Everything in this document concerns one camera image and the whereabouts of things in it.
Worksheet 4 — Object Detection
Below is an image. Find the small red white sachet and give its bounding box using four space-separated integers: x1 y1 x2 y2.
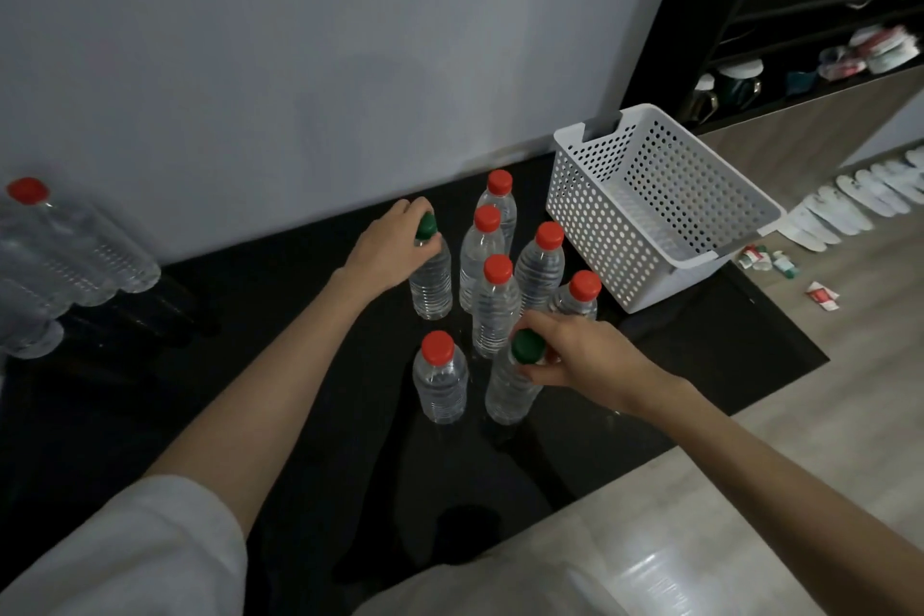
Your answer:
805 279 842 312

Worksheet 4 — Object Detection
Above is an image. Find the person's left hand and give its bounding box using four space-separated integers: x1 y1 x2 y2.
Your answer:
339 196 446 295

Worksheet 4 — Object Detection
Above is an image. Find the person's right forearm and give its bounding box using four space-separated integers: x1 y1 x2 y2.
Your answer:
663 380 924 616

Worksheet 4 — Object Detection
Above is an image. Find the person's white shirt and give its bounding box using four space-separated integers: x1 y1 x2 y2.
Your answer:
0 475 629 616

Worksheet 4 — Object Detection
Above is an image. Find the black glossy table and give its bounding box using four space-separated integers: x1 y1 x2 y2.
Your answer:
0 149 832 616

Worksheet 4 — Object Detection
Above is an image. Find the glass mug with white lid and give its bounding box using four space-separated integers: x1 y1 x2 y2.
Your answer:
681 73 720 122

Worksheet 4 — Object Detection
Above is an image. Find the wooden cabinet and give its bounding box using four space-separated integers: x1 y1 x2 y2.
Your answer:
696 63 924 205

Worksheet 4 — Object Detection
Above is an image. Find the dark green mug white lid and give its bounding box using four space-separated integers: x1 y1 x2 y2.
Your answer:
718 58 765 110

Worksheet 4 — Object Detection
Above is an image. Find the person's right hand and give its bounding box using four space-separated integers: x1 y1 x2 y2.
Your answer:
516 308 694 422

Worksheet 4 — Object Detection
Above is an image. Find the black shelf unit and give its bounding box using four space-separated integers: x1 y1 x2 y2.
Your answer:
620 0 924 133

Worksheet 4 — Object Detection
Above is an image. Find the white perforated plastic basket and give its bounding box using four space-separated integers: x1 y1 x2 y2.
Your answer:
545 102 788 315

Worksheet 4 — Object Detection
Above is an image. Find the row of white slippers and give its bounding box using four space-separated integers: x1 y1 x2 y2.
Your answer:
776 144 924 254

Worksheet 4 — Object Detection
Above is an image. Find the group of clear water bottles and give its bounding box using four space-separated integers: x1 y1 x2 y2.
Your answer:
412 168 603 426

